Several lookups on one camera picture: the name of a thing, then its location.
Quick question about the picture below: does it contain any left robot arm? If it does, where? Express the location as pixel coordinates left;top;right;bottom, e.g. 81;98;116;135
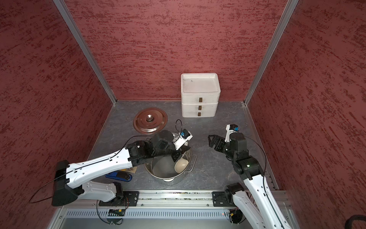
51;129;193;207

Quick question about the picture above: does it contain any black cable bundle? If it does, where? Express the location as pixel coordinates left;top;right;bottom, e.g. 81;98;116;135
344;214;366;229

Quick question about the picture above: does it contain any left corner aluminium profile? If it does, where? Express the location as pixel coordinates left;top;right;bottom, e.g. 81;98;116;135
53;0;118;106

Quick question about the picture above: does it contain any white three-drawer box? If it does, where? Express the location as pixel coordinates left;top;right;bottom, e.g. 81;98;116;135
181;73;221;118

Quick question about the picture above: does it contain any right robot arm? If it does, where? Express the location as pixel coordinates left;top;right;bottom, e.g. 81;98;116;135
208;132;291;229

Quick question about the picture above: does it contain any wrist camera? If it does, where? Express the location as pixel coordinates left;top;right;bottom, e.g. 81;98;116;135
173;129;193;150
225;124;239;143

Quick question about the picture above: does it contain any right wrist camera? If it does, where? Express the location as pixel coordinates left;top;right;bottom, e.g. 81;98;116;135
225;124;239;143

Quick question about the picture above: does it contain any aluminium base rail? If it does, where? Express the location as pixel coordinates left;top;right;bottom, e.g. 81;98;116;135
63;190;292;209

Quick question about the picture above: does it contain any corner aluminium profile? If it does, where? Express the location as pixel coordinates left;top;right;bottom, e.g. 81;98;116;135
53;0;118;106
244;0;299;106

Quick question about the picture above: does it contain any steel pot lid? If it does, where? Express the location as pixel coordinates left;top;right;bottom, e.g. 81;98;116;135
133;107;168;135

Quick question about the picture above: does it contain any stainless steel pot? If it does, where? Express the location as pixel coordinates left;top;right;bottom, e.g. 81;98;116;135
142;133;198;184

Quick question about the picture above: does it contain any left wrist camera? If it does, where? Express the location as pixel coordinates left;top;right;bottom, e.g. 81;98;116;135
173;129;193;150

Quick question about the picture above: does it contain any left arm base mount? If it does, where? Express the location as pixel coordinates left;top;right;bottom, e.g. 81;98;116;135
98;191;140;208

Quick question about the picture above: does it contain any right corner aluminium profile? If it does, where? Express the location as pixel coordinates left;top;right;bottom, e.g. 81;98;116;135
244;0;299;106

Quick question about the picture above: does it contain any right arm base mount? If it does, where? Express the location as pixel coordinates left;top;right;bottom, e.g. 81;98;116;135
212;191;236;207

